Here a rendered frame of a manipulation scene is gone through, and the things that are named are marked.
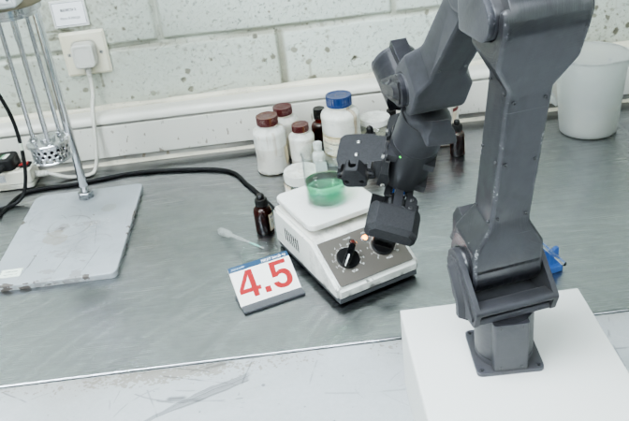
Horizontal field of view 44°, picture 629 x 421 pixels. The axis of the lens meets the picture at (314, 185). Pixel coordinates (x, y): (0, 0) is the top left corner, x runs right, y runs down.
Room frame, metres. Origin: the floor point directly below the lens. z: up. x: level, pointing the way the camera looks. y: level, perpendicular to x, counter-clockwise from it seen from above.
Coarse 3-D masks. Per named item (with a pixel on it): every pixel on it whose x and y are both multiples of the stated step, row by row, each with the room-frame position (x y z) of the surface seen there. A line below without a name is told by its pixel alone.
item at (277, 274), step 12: (264, 264) 0.92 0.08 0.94; (276, 264) 0.92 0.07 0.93; (288, 264) 0.93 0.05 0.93; (240, 276) 0.91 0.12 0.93; (252, 276) 0.91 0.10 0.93; (264, 276) 0.91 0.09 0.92; (276, 276) 0.91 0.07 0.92; (288, 276) 0.91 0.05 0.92; (240, 288) 0.89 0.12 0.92; (252, 288) 0.89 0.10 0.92; (264, 288) 0.89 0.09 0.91; (276, 288) 0.90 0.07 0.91
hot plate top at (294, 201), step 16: (288, 192) 1.03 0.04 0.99; (304, 192) 1.03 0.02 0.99; (352, 192) 1.01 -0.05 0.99; (368, 192) 1.00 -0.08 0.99; (288, 208) 0.98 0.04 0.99; (304, 208) 0.98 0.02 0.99; (336, 208) 0.97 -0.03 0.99; (352, 208) 0.96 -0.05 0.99; (368, 208) 0.96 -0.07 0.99; (304, 224) 0.93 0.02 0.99; (320, 224) 0.93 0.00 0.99
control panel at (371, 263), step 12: (360, 228) 0.94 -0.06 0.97; (336, 240) 0.92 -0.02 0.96; (348, 240) 0.92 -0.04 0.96; (360, 240) 0.92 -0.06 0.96; (324, 252) 0.90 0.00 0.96; (336, 252) 0.90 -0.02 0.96; (360, 252) 0.90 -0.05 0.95; (372, 252) 0.90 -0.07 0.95; (396, 252) 0.91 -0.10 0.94; (408, 252) 0.91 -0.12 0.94; (336, 264) 0.88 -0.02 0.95; (360, 264) 0.89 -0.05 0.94; (372, 264) 0.89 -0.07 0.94; (384, 264) 0.89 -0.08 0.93; (396, 264) 0.89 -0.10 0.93; (336, 276) 0.87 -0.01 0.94; (348, 276) 0.87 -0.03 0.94; (360, 276) 0.87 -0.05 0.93
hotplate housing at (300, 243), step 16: (288, 224) 0.98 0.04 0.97; (336, 224) 0.95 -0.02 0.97; (352, 224) 0.95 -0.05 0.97; (288, 240) 0.98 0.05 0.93; (304, 240) 0.93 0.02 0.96; (320, 240) 0.91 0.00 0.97; (304, 256) 0.94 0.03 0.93; (320, 256) 0.90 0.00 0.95; (320, 272) 0.89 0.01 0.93; (384, 272) 0.88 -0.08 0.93; (400, 272) 0.89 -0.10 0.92; (416, 272) 0.90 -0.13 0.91; (336, 288) 0.85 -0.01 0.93; (352, 288) 0.86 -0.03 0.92; (368, 288) 0.87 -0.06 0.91
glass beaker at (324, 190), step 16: (320, 144) 1.02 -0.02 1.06; (336, 144) 1.01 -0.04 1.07; (304, 160) 0.98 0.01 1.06; (320, 160) 0.96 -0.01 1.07; (304, 176) 0.98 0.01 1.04; (320, 176) 0.96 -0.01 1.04; (336, 176) 0.97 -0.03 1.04; (320, 192) 0.97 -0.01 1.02; (336, 192) 0.97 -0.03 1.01; (320, 208) 0.97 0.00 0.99
